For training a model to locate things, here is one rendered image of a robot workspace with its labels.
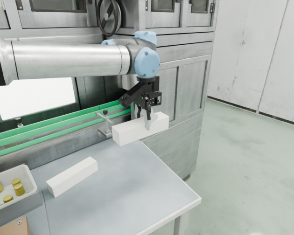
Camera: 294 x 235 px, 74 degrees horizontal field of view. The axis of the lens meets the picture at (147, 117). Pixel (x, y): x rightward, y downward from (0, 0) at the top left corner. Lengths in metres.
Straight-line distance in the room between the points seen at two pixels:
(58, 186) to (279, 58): 3.33
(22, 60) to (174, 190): 0.80
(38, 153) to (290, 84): 3.34
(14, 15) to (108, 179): 0.93
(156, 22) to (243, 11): 2.74
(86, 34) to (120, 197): 0.96
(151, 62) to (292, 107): 3.28
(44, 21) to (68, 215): 0.98
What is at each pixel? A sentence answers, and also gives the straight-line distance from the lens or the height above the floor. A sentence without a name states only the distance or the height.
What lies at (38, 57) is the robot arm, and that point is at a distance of 0.45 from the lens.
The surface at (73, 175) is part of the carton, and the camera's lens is 1.03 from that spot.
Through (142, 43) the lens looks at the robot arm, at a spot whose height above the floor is 1.40.
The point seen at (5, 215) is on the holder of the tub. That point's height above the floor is 0.79.
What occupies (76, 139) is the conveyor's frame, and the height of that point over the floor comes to 0.84.
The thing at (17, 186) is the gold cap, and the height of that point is 0.81.
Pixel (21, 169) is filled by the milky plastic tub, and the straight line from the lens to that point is 1.15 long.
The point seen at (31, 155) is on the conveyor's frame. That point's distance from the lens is 1.20.
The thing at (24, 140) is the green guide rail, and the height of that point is 0.92.
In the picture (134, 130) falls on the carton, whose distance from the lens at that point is 0.76.
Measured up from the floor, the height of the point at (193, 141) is 0.49.
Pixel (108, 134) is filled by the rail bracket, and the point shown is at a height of 0.86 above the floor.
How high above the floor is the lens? 1.47
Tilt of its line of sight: 26 degrees down
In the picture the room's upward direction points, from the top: straight up
